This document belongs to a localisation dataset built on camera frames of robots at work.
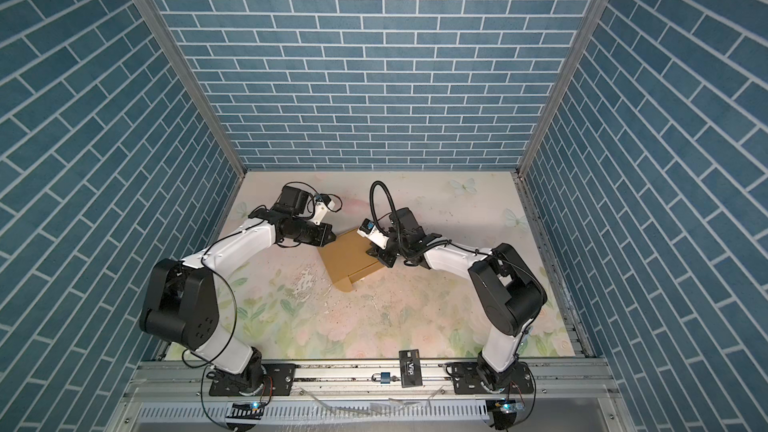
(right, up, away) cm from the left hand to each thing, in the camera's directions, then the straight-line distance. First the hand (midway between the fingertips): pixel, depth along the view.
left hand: (335, 235), depth 89 cm
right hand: (+9, -3, 0) cm, 10 cm away
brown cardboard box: (+2, -8, +7) cm, 11 cm away
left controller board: (-17, -41, -17) cm, 47 cm away
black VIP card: (+22, -33, -13) cm, 42 cm away
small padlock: (+15, -34, -15) cm, 40 cm away
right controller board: (+45, -41, -18) cm, 63 cm away
